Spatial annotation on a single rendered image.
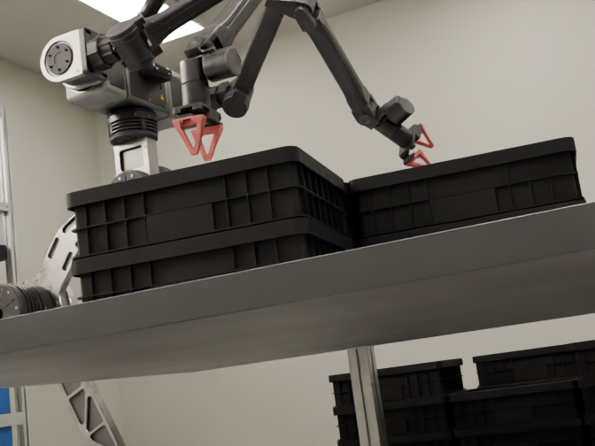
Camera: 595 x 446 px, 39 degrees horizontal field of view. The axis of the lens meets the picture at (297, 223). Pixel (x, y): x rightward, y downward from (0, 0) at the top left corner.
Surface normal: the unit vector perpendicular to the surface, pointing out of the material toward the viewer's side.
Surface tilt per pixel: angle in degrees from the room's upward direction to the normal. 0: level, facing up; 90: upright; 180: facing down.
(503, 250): 90
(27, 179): 90
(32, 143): 90
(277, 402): 90
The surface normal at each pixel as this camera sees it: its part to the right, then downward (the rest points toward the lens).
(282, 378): -0.43, -0.11
